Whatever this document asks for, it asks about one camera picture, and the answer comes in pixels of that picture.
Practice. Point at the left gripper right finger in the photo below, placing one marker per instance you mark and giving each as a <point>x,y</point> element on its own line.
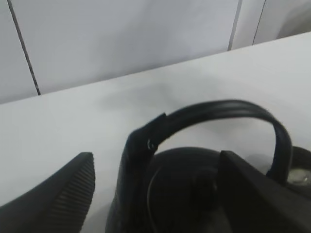
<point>253,203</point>

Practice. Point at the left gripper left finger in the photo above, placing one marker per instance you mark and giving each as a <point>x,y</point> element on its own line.
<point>57,205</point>

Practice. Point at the white vertical wall post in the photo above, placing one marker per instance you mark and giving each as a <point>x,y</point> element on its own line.
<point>235,22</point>

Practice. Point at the black metal tea kettle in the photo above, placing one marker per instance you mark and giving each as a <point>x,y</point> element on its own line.
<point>176,191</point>

